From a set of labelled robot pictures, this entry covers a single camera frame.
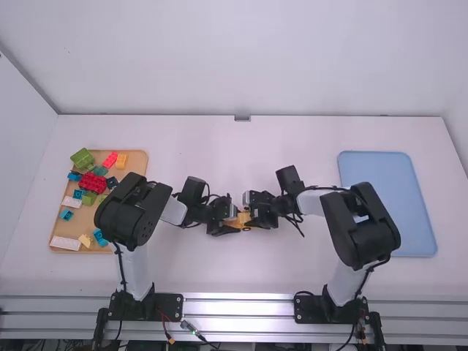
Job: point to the short white toy brick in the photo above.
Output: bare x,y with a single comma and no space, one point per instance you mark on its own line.
72,202

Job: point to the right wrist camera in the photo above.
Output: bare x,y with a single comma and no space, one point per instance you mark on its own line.
248,197

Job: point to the orange-yellow toy brick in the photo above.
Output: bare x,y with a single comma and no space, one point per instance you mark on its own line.
122,161

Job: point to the blue mat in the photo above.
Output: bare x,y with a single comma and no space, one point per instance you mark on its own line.
384,172

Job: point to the blue toy brick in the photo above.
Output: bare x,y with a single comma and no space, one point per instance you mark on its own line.
112,182
66,215
74,177
99,237

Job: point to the clear teal toy brick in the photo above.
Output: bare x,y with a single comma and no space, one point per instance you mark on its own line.
99,171

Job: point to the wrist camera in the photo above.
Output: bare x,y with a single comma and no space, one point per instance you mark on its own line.
248,197
231,211

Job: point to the flat green toy brick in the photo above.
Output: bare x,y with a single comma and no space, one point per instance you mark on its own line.
103,198

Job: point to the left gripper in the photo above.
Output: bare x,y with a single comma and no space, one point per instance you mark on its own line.
215,219

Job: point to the pink-red toy brick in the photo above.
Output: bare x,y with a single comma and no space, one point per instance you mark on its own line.
110,159

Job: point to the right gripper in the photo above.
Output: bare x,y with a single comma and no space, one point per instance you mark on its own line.
265,214

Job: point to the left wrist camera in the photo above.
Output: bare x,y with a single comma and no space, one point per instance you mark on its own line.
231,211

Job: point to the silver rails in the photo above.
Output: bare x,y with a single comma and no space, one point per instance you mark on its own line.
237,311

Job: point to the yellow toy car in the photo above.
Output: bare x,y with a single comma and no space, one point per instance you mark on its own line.
242,219

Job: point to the pale yellow toy brick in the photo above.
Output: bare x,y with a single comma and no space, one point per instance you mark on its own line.
85,240

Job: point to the large green toy brick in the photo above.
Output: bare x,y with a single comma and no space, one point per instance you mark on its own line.
82,158

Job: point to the small green toy brick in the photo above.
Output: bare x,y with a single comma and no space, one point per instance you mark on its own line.
89,199

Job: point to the tan tray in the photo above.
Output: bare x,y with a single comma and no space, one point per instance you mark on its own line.
135,161

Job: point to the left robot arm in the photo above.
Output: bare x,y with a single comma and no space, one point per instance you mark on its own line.
131,219

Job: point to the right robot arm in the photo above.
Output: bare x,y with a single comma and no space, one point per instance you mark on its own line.
365,226

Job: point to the large red toy brick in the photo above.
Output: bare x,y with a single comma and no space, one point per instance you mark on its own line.
94,183

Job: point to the long white toy brick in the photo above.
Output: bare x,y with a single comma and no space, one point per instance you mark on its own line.
65,243

